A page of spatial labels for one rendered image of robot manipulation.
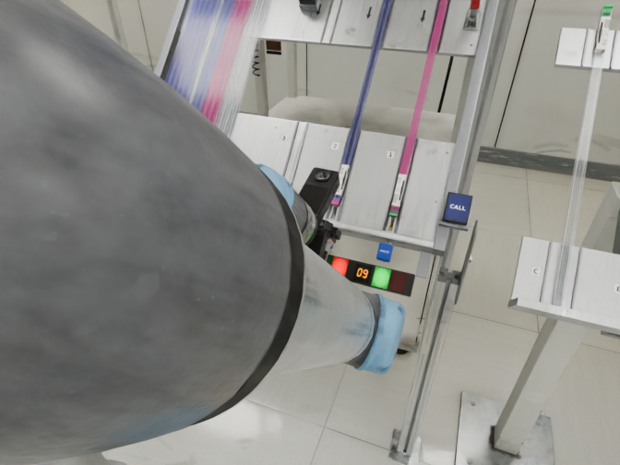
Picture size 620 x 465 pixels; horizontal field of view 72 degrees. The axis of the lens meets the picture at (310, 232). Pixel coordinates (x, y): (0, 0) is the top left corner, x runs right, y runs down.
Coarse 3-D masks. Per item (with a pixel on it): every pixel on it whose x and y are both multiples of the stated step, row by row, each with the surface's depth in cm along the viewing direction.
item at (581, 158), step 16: (608, 16) 69; (592, 64) 68; (592, 80) 67; (592, 96) 67; (592, 112) 66; (576, 160) 66; (576, 176) 65; (576, 192) 64; (576, 208) 64; (576, 224) 63; (560, 256) 63; (560, 272) 62; (560, 288) 62; (560, 304) 61
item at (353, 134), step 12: (384, 12) 86; (384, 24) 85; (372, 48) 85; (372, 60) 84; (372, 72) 84; (360, 96) 83; (360, 108) 83; (360, 120) 82; (348, 144) 82; (348, 156) 81
